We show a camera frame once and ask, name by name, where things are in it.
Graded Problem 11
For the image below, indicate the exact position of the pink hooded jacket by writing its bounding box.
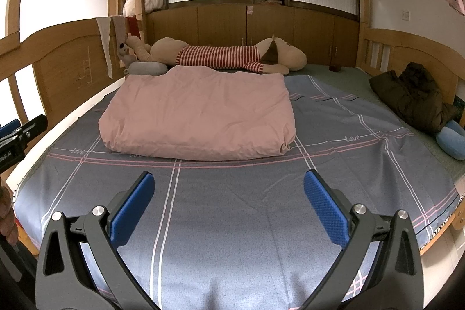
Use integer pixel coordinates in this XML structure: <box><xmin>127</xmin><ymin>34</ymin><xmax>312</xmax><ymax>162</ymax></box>
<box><xmin>99</xmin><ymin>65</ymin><xmax>296</xmax><ymax>161</ymax></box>

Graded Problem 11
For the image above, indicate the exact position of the wooden bunk bed frame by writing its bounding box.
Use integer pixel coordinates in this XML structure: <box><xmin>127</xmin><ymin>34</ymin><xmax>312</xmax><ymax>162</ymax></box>
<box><xmin>0</xmin><ymin>0</ymin><xmax>465</xmax><ymax>310</ymax></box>

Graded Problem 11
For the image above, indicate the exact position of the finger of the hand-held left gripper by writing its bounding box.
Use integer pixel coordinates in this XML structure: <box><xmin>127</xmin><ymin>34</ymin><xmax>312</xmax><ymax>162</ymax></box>
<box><xmin>0</xmin><ymin>119</ymin><xmax>20</xmax><ymax>135</ymax></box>
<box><xmin>15</xmin><ymin>114</ymin><xmax>49</xmax><ymax>141</ymax></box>

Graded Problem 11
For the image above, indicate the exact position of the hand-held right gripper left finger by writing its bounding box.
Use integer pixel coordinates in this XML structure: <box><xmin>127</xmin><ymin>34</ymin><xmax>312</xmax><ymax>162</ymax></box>
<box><xmin>35</xmin><ymin>172</ymin><xmax>160</xmax><ymax>310</ymax></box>

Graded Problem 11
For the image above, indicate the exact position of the plush dog in striped shirt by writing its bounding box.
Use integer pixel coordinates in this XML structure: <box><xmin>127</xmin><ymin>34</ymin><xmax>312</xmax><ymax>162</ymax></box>
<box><xmin>126</xmin><ymin>37</ymin><xmax>307</xmax><ymax>74</ymax></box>

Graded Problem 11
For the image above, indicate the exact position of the blue neck pillow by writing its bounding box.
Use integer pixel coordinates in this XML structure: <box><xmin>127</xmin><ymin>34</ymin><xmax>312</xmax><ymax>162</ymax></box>
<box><xmin>436</xmin><ymin>121</ymin><xmax>465</xmax><ymax>160</ymax></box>

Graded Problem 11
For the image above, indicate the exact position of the green mattress cover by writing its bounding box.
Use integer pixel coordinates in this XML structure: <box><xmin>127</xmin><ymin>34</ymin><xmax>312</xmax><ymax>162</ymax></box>
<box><xmin>291</xmin><ymin>63</ymin><xmax>465</xmax><ymax>180</ymax></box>

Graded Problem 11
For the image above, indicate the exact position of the grey neck pillow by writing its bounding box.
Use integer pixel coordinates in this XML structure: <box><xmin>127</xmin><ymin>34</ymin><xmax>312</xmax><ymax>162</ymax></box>
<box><xmin>128</xmin><ymin>61</ymin><xmax>168</xmax><ymax>76</ymax></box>

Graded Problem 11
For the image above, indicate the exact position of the white hanging towel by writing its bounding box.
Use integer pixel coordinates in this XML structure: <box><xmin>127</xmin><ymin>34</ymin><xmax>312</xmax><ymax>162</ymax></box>
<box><xmin>95</xmin><ymin>16</ymin><xmax>126</xmax><ymax>78</ymax></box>

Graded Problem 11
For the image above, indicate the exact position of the blue-grey plaid bed sheet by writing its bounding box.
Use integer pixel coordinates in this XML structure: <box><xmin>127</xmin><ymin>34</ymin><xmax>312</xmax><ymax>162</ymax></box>
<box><xmin>15</xmin><ymin>72</ymin><xmax>458</xmax><ymax>310</ymax></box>

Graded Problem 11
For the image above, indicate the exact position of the red hanging cloth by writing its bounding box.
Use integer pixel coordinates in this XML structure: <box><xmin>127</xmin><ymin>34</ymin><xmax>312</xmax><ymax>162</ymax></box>
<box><xmin>125</xmin><ymin>17</ymin><xmax>140</xmax><ymax>38</ymax></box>

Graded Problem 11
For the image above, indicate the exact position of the dark brown puffer jacket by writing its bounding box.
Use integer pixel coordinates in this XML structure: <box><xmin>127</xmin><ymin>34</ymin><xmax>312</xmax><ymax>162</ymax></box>
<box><xmin>369</xmin><ymin>62</ymin><xmax>460</xmax><ymax>134</ymax></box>

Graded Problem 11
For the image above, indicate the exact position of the person's left hand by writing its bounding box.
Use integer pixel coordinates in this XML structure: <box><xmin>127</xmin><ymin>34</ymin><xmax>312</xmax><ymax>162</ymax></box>
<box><xmin>0</xmin><ymin>184</ymin><xmax>18</xmax><ymax>247</ymax></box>

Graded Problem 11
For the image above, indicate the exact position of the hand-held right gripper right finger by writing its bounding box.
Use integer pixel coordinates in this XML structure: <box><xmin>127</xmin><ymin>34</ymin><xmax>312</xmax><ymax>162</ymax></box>
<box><xmin>301</xmin><ymin>170</ymin><xmax>424</xmax><ymax>310</ymax></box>

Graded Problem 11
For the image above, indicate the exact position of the small white plush toy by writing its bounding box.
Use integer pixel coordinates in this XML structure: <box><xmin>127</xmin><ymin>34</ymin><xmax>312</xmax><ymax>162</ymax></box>
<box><xmin>118</xmin><ymin>36</ymin><xmax>139</xmax><ymax>69</ymax></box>

